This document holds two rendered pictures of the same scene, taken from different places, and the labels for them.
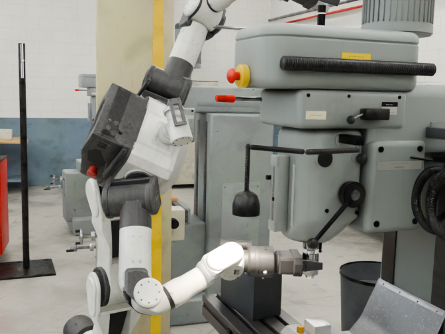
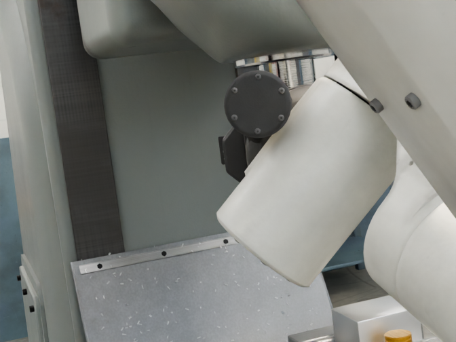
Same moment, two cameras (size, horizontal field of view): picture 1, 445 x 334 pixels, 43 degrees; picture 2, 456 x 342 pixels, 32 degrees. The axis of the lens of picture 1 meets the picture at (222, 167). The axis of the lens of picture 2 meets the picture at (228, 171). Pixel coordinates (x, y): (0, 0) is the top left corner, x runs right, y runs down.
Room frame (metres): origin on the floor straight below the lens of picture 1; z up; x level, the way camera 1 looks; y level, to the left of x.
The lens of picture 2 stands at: (1.61, 0.40, 1.28)
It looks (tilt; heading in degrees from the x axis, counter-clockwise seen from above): 6 degrees down; 273
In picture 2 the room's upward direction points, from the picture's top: 8 degrees counter-clockwise
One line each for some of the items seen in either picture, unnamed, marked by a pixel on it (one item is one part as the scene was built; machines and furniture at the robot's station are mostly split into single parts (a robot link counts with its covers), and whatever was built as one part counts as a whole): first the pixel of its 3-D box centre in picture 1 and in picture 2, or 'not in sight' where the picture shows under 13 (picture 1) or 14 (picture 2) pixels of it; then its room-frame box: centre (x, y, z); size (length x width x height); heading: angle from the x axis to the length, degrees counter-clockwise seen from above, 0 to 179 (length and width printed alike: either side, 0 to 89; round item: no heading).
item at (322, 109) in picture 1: (330, 108); not in sight; (1.60, -0.30, 1.68); 0.34 x 0.24 x 0.10; 112
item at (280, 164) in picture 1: (279, 193); not in sight; (1.55, -0.16, 1.45); 0.04 x 0.04 x 0.21; 22
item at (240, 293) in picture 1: (250, 280); not in sight; (1.98, -0.11, 1.04); 0.22 x 0.12 x 0.20; 31
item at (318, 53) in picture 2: not in sight; (284, 57); (1.59, -0.26, 1.31); 0.09 x 0.09 x 0.01
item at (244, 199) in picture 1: (246, 202); not in sight; (1.45, -0.06, 1.44); 0.07 x 0.07 x 0.06
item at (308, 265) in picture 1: (312, 266); not in sight; (1.56, -0.26, 1.24); 0.06 x 0.02 x 0.03; 92
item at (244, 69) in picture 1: (242, 75); not in sight; (1.51, -0.05, 1.76); 0.06 x 0.02 x 0.06; 22
